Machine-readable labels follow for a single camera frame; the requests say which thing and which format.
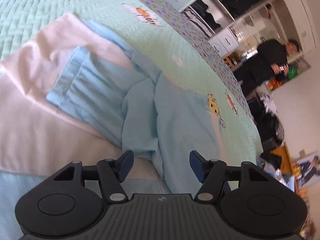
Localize white drawer unit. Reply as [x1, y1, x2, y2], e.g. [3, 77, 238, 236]
[210, 29, 240, 58]

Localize colourful bags and packets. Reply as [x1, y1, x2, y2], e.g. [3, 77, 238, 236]
[266, 65, 299, 90]

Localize pile of dark clothes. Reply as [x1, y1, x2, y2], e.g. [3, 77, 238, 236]
[247, 95, 285, 152]

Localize folded light blue blanket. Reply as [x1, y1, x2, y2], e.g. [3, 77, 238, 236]
[275, 170, 298, 193]

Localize white wardrobe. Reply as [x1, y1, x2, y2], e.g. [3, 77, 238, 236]
[140, 0, 315, 57]

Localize framed boy portrait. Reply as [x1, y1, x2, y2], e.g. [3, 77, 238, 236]
[294, 151, 320, 188]

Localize mint green quilted bedspread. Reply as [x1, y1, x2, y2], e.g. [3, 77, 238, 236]
[0, 0, 263, 190]

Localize wooden chair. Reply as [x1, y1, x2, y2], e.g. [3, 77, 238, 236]
[222, 52, 241, 67]

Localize white crumpled clothes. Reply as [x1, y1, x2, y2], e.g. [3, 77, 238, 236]
[259, 94, 278, 115]

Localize folded dark clothes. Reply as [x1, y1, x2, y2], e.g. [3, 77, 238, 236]
[192, 0, 222, 30]

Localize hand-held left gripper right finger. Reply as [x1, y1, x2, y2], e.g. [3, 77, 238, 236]
[189, 151, 269, 203]

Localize striped folded bedding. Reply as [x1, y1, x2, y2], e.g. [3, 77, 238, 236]
[184, 9, 213, 39]

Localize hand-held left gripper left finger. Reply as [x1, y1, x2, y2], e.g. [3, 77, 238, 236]
[54, 150, 134, 203]

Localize light blue white jacket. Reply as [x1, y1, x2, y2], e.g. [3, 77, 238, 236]
[0, 12, 222, 240]

